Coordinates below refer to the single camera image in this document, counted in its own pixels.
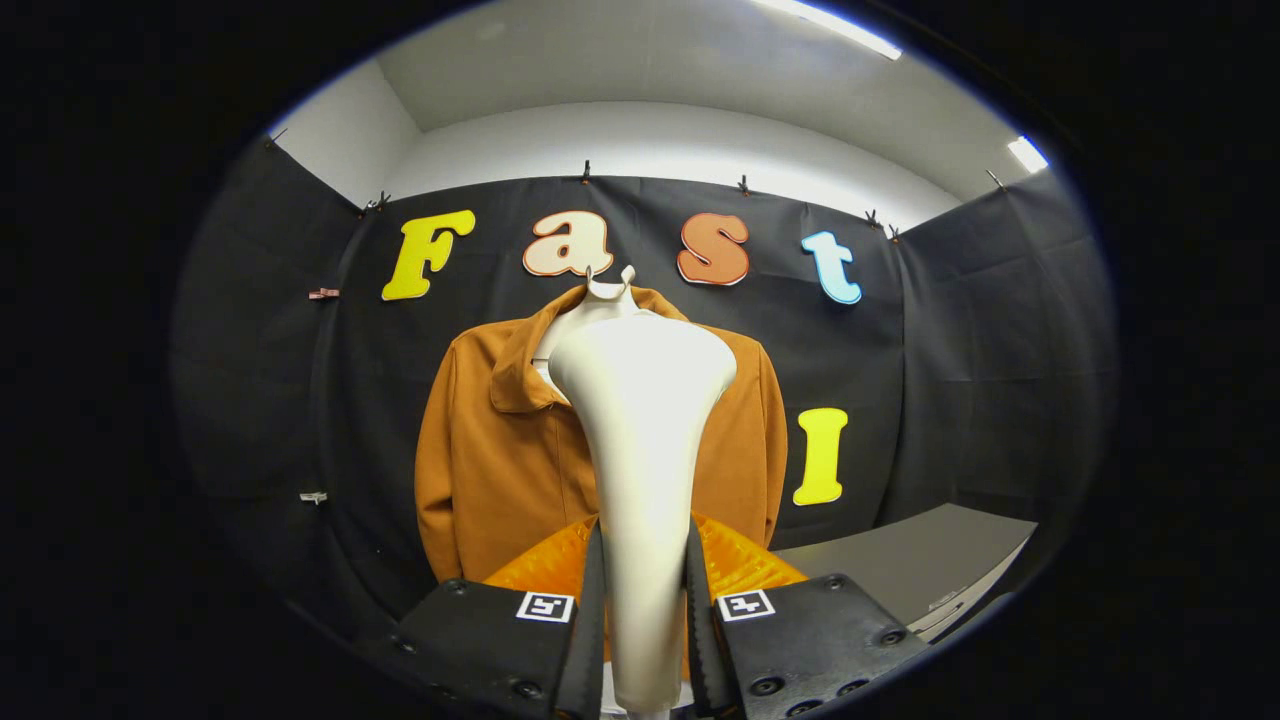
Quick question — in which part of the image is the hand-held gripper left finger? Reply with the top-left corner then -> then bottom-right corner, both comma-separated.
395,515 -> 609,720

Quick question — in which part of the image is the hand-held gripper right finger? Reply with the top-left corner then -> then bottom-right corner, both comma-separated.
685,512 -> 931,719

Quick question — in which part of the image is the brown button-up shirt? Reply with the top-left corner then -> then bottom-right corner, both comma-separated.
414,285 -> 789,584

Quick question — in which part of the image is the white garment steamer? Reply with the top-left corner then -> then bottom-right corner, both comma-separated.
548,312 -> 738,713

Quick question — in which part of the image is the black backdrop cloth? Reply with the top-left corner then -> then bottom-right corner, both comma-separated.
170,135 -> 1119,641

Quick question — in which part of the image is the white hanger board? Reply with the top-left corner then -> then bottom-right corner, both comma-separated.
532,264 -> 641,391

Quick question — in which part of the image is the long ceiling light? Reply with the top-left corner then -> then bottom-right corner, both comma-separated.
750,0 -> 903,61

